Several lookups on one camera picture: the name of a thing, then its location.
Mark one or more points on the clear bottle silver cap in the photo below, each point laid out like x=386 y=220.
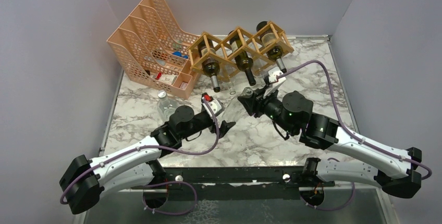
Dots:
x=166 y=105

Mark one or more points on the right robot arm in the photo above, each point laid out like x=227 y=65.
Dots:
x=391 y=169

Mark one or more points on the pink plastic file organizer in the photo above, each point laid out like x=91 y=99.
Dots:
x=144 y=44

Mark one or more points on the red item in organizer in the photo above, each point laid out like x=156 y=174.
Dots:
x=157 y=77

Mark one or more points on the green wine bottle front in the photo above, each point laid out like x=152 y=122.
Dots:
x=210 y=66

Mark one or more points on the wooden wine rack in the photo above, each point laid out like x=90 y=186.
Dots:
x=241 y=50

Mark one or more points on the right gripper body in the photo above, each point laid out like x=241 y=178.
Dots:
x=271 y=106

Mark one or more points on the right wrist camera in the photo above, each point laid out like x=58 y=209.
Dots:
x=275 y=81

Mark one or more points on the green wine bottle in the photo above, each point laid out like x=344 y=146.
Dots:
x=276 y=53
x=243 y=62
x=210 y=66

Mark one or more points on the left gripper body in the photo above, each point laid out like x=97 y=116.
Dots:
x=210 y=124

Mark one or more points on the blue item in organizer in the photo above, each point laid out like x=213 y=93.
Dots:
x=179 y=54

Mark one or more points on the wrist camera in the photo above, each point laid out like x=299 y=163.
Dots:
x=275 y=81
x=213 y=104

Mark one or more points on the small clear glass bottle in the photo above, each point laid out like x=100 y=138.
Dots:
x=247 y=92

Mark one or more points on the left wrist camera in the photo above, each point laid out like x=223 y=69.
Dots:
x=213 y=104

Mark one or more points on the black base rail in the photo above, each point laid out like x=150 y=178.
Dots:
x=230 y=183

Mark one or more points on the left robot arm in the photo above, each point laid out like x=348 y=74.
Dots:
x=86 y=181

